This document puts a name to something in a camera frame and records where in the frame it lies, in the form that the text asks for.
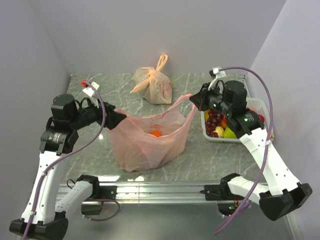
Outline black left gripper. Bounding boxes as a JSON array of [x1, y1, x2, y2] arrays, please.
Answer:
[[69, 96, 126, 130]]

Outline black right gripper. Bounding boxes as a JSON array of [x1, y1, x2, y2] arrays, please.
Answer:
[[189, 82, 233, 117]]

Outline pink plastic bag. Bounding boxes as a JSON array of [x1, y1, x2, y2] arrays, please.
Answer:
[[108, 94, 197, 172]]

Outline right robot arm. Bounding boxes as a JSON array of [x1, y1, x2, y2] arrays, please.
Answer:
[[189, 80, 313, 221]]

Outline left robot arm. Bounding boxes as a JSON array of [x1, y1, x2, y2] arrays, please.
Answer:
[[9, 94, 127, 240]]

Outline tied beige plastic bag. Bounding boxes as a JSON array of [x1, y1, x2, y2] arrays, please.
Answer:
[[130, 54, 173, 105]]

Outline green fake guava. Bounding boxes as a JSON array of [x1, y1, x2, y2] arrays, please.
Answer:
[[258, 114, 265, 123]]

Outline dark red grape bunch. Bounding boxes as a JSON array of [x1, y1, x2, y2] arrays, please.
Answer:
[[204, 109, 225, 138]]

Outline white plastic fruit basket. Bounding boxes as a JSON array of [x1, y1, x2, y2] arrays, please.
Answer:
[[200, 97, 270, 143]]

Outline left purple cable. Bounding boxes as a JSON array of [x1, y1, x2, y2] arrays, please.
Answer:
[[22, 79, 121, 238]]

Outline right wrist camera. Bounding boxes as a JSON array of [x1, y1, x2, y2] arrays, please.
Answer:
[[208, 67, 227, 90]]

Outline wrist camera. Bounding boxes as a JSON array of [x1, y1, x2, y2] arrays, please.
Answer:
[[80, 79, 101, 97], [208, 67, 227, 90]]

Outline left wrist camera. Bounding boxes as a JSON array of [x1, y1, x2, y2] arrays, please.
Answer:
[[80, 79, 101, 97]]

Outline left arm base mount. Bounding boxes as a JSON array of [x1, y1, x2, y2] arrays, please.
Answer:
[[81, 185, 118, 216]]

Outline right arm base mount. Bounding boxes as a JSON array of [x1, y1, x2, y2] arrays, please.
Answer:
[[200, 184, 244, 217]]

